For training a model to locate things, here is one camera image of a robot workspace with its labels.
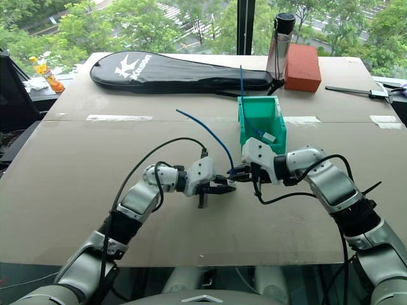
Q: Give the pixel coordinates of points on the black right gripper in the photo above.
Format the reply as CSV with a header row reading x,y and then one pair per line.
x,y
257,174

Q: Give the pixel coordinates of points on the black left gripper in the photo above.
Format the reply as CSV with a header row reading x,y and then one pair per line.
x,y
202,198

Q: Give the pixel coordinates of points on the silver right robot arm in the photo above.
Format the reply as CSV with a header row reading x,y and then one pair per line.
x,y
337,187

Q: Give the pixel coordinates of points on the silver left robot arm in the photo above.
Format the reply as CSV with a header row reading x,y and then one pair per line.
x,y
140,198

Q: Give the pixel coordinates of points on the green plastic bin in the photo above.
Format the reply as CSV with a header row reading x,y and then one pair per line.
x,y
254,111

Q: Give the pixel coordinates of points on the silver robot torso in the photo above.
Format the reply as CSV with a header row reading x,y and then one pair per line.
x,y
203,300

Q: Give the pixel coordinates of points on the red brick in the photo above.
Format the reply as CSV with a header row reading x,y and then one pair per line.
x,y
302,68

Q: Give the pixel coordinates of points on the clear tape strip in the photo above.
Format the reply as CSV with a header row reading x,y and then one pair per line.
x,y
119,117

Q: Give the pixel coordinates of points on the black racket bag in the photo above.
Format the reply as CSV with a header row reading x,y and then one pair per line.
x,y
165,73

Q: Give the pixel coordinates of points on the clear bottle with black lid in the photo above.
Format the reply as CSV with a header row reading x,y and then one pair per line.
x,y
280,51

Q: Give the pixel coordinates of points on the black zip tie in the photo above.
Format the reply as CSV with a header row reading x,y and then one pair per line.
x,y
370,189

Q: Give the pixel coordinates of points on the metal caliper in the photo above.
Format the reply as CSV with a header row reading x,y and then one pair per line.
x,y
356,91

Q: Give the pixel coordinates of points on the orange drink bottle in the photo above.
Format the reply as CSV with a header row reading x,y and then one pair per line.
x,y
51,77

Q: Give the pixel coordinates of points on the white crumpled paper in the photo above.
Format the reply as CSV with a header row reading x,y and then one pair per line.
x,y
35,85

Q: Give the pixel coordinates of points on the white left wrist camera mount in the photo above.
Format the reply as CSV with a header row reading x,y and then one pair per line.
x,y
201,173

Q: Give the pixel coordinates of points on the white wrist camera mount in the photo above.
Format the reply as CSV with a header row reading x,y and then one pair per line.
x,y
201,173
259,152

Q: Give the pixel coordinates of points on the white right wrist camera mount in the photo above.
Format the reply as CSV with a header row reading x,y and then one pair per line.
x,y
259,152

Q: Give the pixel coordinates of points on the dark window frame post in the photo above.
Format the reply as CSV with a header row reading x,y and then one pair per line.
x,y
245,25

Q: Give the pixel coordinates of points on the black stand frame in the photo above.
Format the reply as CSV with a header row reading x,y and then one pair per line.
x,y
14,95

